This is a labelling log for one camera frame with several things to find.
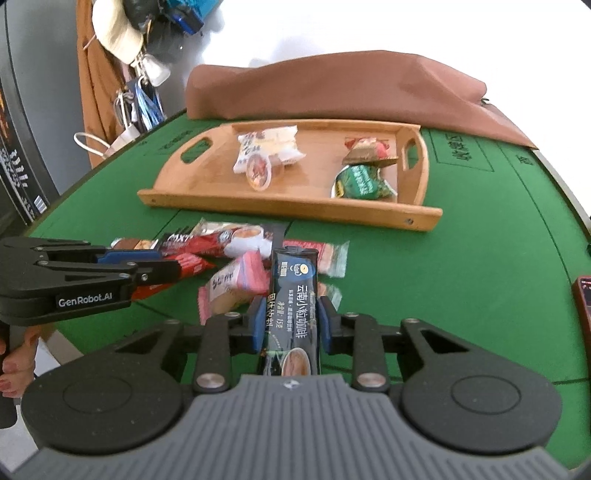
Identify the orange hanging cloth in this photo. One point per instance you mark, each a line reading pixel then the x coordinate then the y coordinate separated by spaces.
pixel 94 92

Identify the pink cake packet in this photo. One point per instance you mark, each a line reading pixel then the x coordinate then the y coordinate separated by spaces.
pixel 235 281

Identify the white pouch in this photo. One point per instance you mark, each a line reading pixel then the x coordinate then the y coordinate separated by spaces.
pixel 156 69

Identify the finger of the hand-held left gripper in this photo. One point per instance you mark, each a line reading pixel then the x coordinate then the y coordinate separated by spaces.
pixel 117 257
pixel 154 273

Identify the brown cloth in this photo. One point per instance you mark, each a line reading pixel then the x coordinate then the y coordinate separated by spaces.
pixel 369 87

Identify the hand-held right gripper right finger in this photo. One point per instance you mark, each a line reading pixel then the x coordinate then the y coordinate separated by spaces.
pixel 328 325

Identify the green pea packet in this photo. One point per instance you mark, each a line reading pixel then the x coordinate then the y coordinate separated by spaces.
pixel 364 182

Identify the dark blue bag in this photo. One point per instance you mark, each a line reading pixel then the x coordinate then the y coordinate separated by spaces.
pixel 157 27

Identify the black printed board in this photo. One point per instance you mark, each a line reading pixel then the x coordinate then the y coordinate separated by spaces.
pixel 18 138

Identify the wooden tray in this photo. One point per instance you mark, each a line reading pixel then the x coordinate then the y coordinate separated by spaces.
pixel 314 184

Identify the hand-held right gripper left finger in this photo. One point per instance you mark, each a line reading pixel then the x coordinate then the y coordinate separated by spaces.
pixel 260 325

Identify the beige hat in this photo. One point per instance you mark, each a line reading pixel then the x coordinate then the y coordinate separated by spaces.
pixel 115 32

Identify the dark coffee stick packet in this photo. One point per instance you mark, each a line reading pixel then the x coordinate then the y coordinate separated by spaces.
pixel 293 295

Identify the white flower cake packet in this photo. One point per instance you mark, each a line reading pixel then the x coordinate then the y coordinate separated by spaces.
pixel 272 141

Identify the person's left hand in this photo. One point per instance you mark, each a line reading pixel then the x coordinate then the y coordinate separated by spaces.
pixel 25 355

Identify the brown red snack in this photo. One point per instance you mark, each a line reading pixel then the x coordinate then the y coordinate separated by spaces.
pixel 367 150

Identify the red label cracker packet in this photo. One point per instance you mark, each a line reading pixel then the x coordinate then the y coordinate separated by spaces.
pixel 330 256

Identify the red coffee stick dark end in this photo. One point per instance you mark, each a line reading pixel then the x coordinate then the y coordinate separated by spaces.
pixel 207 242

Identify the large jelly cup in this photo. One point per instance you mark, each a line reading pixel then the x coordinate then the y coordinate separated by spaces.
pixel 258 173

